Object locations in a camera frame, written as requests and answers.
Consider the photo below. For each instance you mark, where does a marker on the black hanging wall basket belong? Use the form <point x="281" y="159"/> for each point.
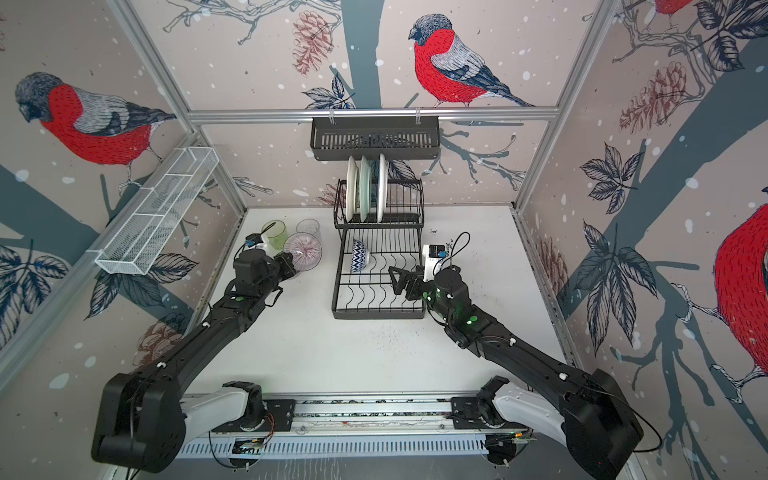
<point x="401" y="137"/>

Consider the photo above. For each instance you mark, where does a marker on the black two-tier dish rack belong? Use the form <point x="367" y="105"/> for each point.
<point x="396" y="242"/>

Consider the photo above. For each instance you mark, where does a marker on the aluminium mounting rail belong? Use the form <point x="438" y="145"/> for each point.
<point x="317" y="416"/>

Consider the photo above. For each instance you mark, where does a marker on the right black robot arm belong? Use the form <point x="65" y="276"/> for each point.
<point x="601" y="429"/>

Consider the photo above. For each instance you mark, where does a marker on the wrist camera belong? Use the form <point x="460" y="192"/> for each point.
<point x="433" y="255"/>
<point x="256" y="240"/>

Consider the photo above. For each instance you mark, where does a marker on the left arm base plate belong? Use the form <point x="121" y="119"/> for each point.
<point x="275" y="415"/>

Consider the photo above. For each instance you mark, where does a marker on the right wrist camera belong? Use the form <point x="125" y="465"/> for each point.
<point x="433" y="255"/>

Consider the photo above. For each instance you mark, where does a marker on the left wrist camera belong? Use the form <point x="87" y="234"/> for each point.
<point x="256" y="240"/>

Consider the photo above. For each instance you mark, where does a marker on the clear drinking glass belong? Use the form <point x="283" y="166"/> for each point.
<point x="309" y="226"/>

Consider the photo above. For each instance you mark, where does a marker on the white wire wall basket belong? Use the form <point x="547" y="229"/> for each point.
<point x="142" y="237"/>

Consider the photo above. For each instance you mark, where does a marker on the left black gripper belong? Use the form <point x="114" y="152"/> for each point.
<point x="285" y="261"/>

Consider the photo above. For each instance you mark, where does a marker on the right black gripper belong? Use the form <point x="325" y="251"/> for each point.
<point x="417" y="277"/>

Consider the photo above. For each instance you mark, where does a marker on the pale green plate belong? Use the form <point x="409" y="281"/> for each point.
<point x="364" y="186"/>

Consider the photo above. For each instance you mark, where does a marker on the white plate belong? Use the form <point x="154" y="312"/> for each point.
<point x="351" y="189"/>
<point x="382" y="187"/>

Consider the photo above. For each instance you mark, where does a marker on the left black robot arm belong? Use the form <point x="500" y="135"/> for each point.
<point x="144" y="421"/>

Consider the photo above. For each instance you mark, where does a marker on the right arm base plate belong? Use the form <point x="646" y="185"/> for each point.
<point x="471" y="413"/>

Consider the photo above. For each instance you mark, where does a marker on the horizontal aluminium frame bar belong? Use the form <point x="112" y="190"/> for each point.
<point x="226" y="117"/>

